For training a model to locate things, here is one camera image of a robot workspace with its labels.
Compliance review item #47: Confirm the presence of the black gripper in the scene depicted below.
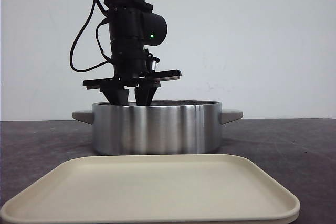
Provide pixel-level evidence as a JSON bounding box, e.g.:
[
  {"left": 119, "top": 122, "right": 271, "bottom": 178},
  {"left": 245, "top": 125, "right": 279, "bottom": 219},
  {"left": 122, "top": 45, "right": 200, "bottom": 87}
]
[{"left": 82, "top": 39, "right": 183, "bottom": 106}]

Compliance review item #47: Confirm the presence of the cream plastic tray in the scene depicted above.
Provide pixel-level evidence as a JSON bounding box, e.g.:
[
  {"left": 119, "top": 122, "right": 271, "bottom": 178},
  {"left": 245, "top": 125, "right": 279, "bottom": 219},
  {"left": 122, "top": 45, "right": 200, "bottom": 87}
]
[{"left": 1, "top": 154, "right": 300, "bottom": 223}]

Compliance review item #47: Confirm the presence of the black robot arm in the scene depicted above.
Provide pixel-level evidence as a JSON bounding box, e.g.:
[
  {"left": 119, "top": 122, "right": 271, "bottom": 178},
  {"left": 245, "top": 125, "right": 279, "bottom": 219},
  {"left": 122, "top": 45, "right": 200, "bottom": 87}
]
[{"left": 83, "top": 0, "right": 181, "bottom": 106}]

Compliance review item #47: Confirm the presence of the stainless steel steamer pot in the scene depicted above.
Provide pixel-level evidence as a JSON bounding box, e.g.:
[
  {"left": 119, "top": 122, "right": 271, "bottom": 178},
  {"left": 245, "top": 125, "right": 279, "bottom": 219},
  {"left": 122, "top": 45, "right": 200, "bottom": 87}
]
[{"left": 72, "top": 100, "right": 243, "bottom": 155}]

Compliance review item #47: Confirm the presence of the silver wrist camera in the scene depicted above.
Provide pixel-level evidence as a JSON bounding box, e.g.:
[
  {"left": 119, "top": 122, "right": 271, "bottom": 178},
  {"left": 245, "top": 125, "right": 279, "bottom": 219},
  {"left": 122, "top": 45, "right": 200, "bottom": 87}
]
[{"left": 146, "top": 53, "right": 160, "bottom": 72}]

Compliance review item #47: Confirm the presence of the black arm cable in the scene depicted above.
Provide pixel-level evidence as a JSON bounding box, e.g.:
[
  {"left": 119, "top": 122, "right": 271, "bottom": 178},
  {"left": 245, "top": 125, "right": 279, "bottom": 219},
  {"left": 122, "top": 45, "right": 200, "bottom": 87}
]
[{"left": 68, "top": 0, "right": 116, "bottom": 73}]

